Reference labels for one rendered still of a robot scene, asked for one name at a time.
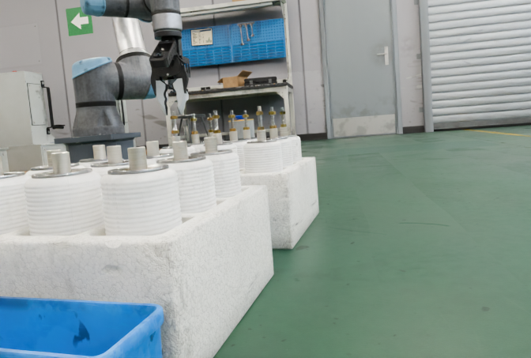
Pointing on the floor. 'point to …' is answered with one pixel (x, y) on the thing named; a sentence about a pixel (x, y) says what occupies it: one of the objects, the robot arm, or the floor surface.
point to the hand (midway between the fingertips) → (172, 109)
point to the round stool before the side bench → (190, 123)
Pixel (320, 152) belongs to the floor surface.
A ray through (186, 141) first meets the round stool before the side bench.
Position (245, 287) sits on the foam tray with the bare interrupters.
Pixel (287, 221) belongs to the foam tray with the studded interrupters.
